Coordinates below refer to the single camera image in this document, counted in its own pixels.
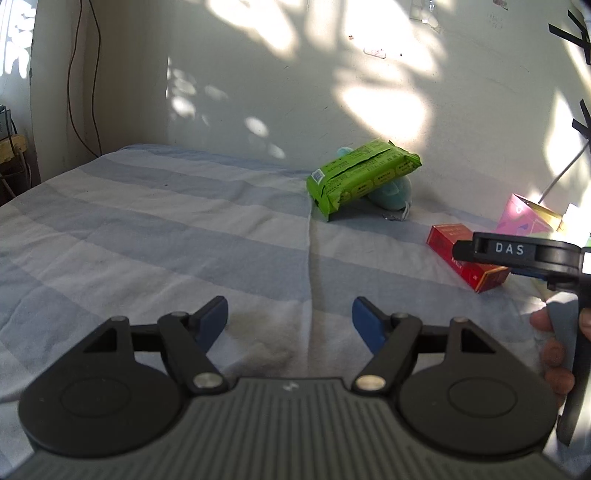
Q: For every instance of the dark side cabinet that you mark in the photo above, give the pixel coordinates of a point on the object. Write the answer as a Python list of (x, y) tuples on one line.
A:
[(16, 180)]

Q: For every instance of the black tape cross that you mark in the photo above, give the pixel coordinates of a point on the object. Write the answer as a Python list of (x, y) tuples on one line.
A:
[(570, 32), (582, 122)]

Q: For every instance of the red carton box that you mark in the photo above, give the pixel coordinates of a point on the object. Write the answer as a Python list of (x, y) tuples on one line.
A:
[(461, 267)]

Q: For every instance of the teal plush toy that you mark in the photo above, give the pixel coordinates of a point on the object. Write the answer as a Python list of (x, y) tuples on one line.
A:
[(392, 194)]

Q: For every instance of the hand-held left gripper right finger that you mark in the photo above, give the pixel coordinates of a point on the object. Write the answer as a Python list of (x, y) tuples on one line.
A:
[(369, 323)]

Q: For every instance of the striped blue bedsheet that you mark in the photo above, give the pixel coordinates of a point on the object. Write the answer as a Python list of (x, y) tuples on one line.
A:
[(138, 230)]

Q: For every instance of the black power adapter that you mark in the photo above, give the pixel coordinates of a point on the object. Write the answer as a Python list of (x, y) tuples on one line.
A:
[(4, 122)]

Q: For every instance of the clear wall hook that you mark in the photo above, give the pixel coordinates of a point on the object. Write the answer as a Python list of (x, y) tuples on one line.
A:
[(425, 11)]

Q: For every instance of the small wall sticker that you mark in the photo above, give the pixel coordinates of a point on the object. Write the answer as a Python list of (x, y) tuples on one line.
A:
[(499, 3)]

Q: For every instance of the person's right hand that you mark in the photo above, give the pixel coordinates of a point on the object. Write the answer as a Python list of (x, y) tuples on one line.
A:
[(554, 360)]

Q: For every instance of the pink paper box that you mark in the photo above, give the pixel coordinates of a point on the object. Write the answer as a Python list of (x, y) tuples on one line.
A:
[(526, 221)]

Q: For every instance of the green snack packet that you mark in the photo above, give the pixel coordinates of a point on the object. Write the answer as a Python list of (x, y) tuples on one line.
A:
[(355, 182)]

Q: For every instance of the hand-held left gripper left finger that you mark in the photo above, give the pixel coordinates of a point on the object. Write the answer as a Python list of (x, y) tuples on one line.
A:
[(210, 321)]

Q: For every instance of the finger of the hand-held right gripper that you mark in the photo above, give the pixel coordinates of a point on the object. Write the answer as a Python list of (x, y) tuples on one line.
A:
[(463, 250)]

